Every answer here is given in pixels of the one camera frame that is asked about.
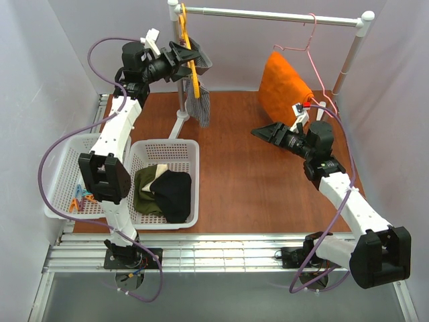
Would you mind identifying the white laundry basket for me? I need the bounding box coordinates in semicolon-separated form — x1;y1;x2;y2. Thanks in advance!
125;139;199;230

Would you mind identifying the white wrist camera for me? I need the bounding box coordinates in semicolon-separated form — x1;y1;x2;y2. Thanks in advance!
290;103;310;133
140;28;160;58

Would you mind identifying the purple cable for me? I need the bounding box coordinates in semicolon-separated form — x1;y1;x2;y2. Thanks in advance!
38;37;164;303
288;105;355;294

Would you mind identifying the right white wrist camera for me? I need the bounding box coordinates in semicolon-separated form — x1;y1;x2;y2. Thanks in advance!
290;103;310;133

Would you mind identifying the silver clothes rack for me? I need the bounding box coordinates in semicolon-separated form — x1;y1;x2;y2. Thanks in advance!
167;1;375;140

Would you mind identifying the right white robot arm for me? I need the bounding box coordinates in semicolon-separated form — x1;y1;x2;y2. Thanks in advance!
251;121;412;289

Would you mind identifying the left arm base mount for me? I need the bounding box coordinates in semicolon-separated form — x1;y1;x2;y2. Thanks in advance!
103;250;158;270

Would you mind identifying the black garment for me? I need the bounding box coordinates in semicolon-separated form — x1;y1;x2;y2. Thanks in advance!
150;170;192;223

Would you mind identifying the grey striped underwear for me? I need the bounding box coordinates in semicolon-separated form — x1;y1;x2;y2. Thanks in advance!
179;37;214;129

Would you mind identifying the pink wire hanger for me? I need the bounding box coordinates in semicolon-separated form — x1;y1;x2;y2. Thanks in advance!
271;12;338;117

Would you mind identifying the cream garment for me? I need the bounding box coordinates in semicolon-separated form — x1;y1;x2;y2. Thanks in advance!
141;164;168;193

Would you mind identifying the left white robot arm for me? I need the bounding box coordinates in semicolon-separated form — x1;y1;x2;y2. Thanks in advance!
78;40;201;266

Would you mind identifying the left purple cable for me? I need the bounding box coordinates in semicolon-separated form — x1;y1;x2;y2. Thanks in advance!
38;37;164;303

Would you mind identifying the blue clothespin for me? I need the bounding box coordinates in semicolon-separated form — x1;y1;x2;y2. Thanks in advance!
75;184;90;199

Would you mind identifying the aluminium rail frame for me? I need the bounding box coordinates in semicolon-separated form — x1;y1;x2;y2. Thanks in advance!
30;91;418;321

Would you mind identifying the yellow plastic hanger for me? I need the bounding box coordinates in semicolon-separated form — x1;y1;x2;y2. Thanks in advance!
178;3;200;99

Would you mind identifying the orange clothespin front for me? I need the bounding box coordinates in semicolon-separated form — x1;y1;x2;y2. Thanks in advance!
68;198;84;213

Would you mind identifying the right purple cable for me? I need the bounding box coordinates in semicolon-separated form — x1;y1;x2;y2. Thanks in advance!
288;105;355;294

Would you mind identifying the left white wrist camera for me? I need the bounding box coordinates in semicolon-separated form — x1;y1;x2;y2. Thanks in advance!
140;28;160;58

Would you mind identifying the white clothespin basket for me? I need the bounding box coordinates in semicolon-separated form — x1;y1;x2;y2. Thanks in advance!
44;133;131;221

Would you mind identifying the olive green garment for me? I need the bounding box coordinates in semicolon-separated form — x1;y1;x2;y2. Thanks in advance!
133;165;163;217

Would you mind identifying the orange towel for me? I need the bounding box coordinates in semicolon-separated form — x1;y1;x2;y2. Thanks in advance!
258;52;314;126

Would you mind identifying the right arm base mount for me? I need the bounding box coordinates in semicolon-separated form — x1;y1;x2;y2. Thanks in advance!
274;247;308;268

